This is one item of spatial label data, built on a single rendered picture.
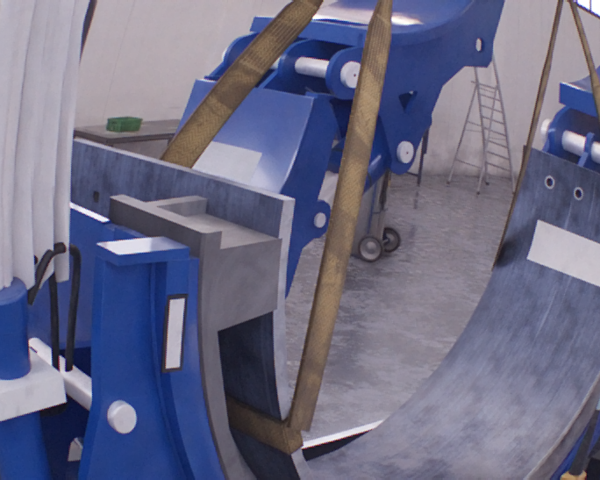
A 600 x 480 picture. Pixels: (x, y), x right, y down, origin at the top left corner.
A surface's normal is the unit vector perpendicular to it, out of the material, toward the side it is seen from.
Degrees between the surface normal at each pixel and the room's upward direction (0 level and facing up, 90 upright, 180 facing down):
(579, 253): 75
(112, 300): 90
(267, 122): 79
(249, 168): 68
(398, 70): 90
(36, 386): 90
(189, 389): 90
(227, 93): 104
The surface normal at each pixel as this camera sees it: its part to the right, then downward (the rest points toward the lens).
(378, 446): -0.01, -0.91
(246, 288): 0.75, 0.26
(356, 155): 0.87, 0.11
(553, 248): -0.59, -0.18
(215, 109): 0.47, 0.49
